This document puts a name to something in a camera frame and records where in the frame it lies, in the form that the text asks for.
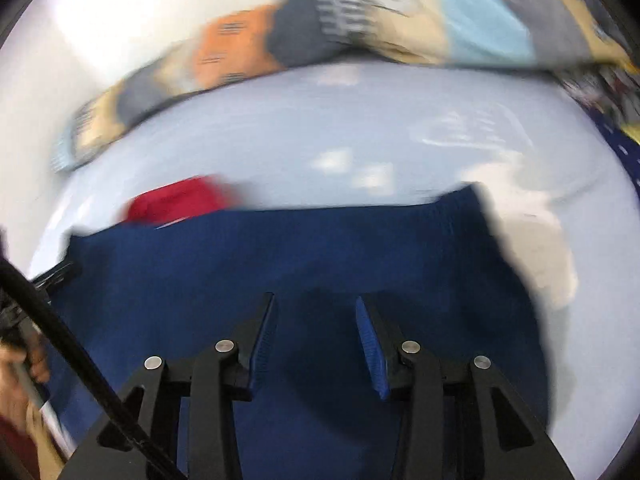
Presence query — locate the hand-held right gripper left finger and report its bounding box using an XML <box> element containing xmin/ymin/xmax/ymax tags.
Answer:
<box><xmin>60</xmin><ymin>291</ymin><xmax>278</xmax><ymax>480</ymax></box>

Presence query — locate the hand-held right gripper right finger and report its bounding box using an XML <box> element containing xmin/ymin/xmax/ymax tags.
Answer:
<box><xmin>355</xmin><ymin>295</ymin><xmax>576</xmax><ymax>480</ymax></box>

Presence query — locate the person's dark red clothing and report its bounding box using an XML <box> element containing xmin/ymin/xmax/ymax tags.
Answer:
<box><xmin>0</xmin><ymin>416</ymin><xmax>43</xmax><ymax>480</ymax></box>

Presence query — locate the navy blue work jacket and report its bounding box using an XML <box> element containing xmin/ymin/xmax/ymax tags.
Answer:
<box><xmin>47</xmin><ymin>175</ymin><xmax>556</xmax><ymax>480</ymax></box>

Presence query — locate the dark floral cloth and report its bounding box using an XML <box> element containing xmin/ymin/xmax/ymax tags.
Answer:
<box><xmin>560</xmin><ymin>62</ymin><xmax>640</xmax><ymax>127</ymax></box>

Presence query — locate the navy star print cloth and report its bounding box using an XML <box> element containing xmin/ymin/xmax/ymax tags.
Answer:
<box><xmin>592</xmin><ymin>110</ymin><xmax>640</xmax><ymax>187</ymax></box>

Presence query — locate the long patchwork bolster pillow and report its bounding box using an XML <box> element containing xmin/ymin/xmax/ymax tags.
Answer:
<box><xmin>50</xmin><ymin>0</ymin><xmax>640</xmax><ymax>173</ymax></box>

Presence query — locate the bed with light blue sheet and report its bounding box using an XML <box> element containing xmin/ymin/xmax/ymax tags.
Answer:
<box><xmin>27</xmin><ymin>60</ymin><xmax>633</xmax><ymax>461</ymax></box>

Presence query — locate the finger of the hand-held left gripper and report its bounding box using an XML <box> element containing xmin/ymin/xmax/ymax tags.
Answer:
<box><xmin>30</xmin><ymin>259</ymin><xmax>82</xmax><ymax>292</ymax></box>

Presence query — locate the person's left hand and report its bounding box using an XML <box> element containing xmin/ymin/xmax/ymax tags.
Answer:
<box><xmin>0</xmin><ymin>332</ymin><xmax>53</xmax><ymax>413</ymax></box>

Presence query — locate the black cable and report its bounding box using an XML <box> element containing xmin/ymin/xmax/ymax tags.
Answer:
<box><xmin>0</xmin><ymin>261</ymin><xmax>187</xmax><ymax>480</ymax></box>

